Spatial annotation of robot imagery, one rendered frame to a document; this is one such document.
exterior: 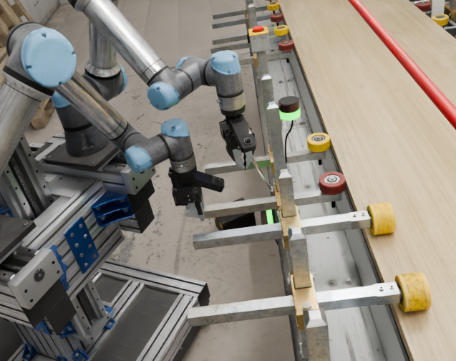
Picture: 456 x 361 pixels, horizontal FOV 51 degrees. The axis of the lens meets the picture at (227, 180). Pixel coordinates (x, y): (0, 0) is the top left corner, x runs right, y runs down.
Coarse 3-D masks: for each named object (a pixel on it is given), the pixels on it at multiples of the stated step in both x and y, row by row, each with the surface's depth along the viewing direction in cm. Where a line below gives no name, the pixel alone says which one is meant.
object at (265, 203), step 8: (304, 192) 152; (312, 192) 152; (320, 192) 151; (248, 200) 154; (256, 200) 153; (264, 200) 152; (272, 200) 152; (296, 200) 151; (304, 200) 151; (312, 200) 151; (320, 200) 151; (328, 200) 151; (336, 200) 151; (208, 208) 154; (216, 208) 153; (224, 208) 152; (232, 208) 152; (240, 208) 152; (248, 208) 152; (256, 208) 152; (264, 208) 152; (272, 208) 152; (208, 216) 154; (216, 216) 154
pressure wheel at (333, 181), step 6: (324, 174) 150; (330, 174) 150; (336, 174) 149; (342, 174) 149; (324, 180) 148; (330, 180) 147; (336, 180) 147; (342, 180) 146; (324, 186) 146; (330, 186) 145; (336, 186) 145; (342, 186) 146; (324, 192) 147; (330, 192) 146; (336, 192) 146
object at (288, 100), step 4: (288, 96) 139; (292, 96) 139; (280, 100) 138; (284, 100) 137; (288, 100) 137; (292, 100) 136; (296, 100) 136; (284, 104) 135; (288, 104) 135; (292, 104) 135; (284, 112) 137; (288, 112) 136; (292, 120) 140; (292, 124) 141; (288, 132) 143
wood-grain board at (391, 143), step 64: (320, 0) 303; (384, 0) 282; (320, 64) 221; (384, 64) 210; (448, 64) 200; (384, 128) 168; (448, 128) 161; (384, 192) 139; (448, 192) 135; (384, 256) 119; (448, 256) 116; (448, 320) 102
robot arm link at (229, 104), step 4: (236, 96) 138; (240, 96) 132; (244, 96) 134; (216, 100) 133; (220, 100) 133; (224, 100) 132; (228, 100) 131; (232, 100) 131; (236, 100) 131; (240, 100) 132; (244, 100) 134; (220, 104) 134; (224, 104) 132; (228, 104) 132; (232, 104) 132; (236, 104) 132; (240, 104) 133; (244, 104) 134; (220, 108) 135; (224, 108) 133; (228, 108) 133; (232, 108) 132; (236, 108) 133; (240, 108) 134
